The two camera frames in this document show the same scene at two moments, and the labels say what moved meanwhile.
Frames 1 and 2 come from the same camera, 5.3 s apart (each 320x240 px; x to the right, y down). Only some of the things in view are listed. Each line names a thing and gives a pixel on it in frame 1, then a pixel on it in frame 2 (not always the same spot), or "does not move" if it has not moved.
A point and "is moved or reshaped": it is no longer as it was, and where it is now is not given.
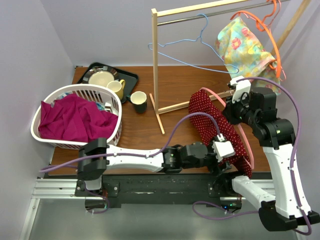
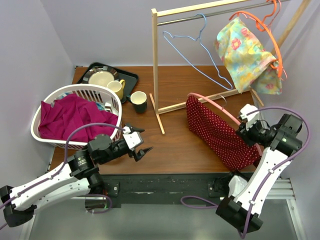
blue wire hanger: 218,55 -> 200,39
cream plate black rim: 100,76 does not move
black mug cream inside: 139,99 does not move
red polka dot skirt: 205,127 is moved or reshaped
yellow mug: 117,87 does not move
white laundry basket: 106,97 does not move
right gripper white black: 232,101 -> 246,129
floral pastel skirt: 244,55 does not move
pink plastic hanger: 252,160 -> 224,110
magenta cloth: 75,118 does not move
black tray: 130,79 does not move
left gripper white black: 226,166 -> 141,152
